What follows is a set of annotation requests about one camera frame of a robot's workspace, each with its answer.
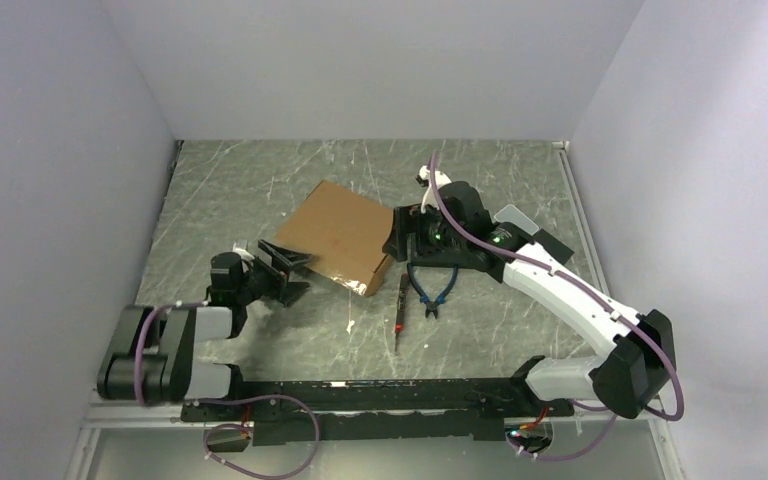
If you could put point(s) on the brown cardboard express box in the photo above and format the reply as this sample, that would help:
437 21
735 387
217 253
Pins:
345 233

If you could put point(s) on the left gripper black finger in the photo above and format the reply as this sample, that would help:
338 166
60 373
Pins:
283 259
286 293

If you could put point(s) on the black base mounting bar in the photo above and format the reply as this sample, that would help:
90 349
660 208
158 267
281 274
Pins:
296 411

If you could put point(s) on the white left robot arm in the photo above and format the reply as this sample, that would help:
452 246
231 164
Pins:
151 356

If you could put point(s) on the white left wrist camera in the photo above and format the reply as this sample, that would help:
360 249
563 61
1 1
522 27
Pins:
241 248

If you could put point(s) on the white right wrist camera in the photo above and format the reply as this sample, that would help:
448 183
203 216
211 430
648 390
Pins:
424 179

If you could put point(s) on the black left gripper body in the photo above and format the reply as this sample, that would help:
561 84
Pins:
262 279

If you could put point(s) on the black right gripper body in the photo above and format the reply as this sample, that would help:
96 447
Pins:
433 236

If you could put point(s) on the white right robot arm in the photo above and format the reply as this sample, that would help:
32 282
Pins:
633 353

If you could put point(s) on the small grey white box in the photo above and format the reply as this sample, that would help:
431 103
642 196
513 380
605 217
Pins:
511 214

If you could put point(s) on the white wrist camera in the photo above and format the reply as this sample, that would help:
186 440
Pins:
241 248
424 179

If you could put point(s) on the red utility knife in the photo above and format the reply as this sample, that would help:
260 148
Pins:
400 311

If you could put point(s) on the aluminium rail frame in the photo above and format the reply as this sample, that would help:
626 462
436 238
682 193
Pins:
150 357

